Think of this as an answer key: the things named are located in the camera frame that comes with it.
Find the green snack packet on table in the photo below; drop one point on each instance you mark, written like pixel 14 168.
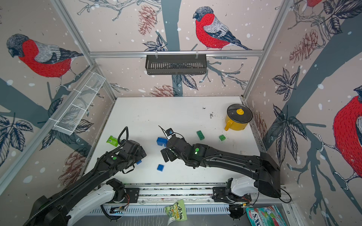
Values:
pixel 113 141

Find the yellow pot with glass lid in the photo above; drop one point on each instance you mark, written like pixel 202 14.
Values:
pixel 238 117

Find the colourful wipes pack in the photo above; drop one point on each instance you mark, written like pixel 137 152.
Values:
pixel 265 216

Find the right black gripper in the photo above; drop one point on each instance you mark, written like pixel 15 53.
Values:
pixel 170 156

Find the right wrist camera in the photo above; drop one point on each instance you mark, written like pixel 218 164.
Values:
pixel 169 132

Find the long green lego brick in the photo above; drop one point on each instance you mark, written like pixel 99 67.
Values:
pixel 200 135

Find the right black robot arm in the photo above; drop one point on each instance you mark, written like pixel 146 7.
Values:
pixel 262 169

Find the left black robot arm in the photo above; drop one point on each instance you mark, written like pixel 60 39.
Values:
pixel 92 190

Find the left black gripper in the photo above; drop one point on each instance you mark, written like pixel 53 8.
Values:
pixel 140 155

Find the green snack bag front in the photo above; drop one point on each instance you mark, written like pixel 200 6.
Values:
pixel 176 212

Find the black wire shelf basket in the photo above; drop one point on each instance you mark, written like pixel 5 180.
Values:
pixel 191 64

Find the small green lego brick right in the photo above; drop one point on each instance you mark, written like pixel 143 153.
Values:
pixel 222 137

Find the blue lego brick bottom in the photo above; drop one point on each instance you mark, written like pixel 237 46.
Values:
pixel 160 167

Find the long blue lego brick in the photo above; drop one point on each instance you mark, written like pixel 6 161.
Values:
pixel 162 141

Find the white wire mesh basket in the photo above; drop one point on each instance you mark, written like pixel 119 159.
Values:
pixel 71 120

